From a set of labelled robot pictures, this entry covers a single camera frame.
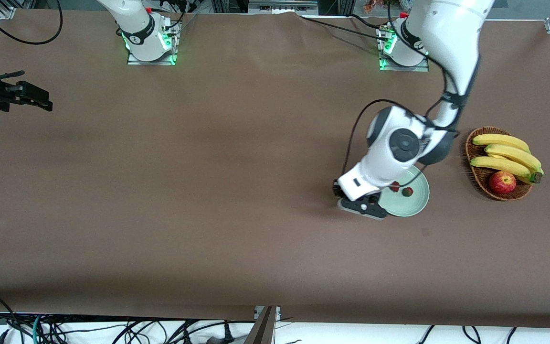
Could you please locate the red apple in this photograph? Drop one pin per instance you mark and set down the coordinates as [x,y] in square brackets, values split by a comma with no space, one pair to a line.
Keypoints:
[502,184]

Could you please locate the aluminium profile post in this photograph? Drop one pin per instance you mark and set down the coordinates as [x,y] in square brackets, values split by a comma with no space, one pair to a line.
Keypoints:
[265,329]

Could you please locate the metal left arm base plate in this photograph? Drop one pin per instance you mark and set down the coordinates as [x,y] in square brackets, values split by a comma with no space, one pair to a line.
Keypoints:
[413,68]

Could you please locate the brown wicker basket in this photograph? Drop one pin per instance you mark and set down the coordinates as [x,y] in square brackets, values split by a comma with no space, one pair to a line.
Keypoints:
[475,179]

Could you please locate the pale green round plate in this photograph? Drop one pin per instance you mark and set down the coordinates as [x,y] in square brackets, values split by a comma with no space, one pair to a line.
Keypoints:
[411,205]

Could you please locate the brown table cover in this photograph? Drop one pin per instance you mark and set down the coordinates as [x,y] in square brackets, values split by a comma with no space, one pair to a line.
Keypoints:
[256,248]

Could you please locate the red strawberry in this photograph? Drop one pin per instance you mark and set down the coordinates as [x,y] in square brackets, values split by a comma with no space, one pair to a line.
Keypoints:
[407,192]
[394,186]

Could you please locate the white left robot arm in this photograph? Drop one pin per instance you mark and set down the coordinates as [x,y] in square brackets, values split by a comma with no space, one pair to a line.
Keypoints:
[451,28]

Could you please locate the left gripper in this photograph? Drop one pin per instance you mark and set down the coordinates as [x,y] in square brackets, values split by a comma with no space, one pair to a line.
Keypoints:
[336,190]

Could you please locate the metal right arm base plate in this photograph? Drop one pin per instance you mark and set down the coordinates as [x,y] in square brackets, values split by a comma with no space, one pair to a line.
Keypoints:
[160,62]

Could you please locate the grey metal device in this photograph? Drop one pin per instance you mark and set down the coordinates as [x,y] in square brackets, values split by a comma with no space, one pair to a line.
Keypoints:
[280,7]

